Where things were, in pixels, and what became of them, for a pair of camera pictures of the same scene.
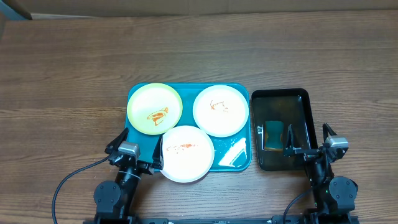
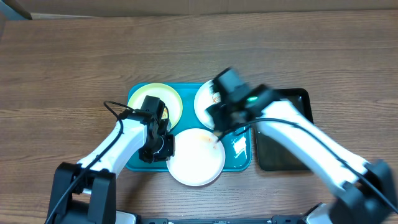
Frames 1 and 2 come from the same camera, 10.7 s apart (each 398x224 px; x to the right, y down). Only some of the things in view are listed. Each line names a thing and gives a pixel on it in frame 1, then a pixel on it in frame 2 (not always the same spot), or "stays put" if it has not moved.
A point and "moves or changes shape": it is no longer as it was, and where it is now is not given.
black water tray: [274, 111] stays put
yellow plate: [154, 109] stays put
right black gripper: [310, 153] -> [221, 112]
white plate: [188, 154] moves or changes shape
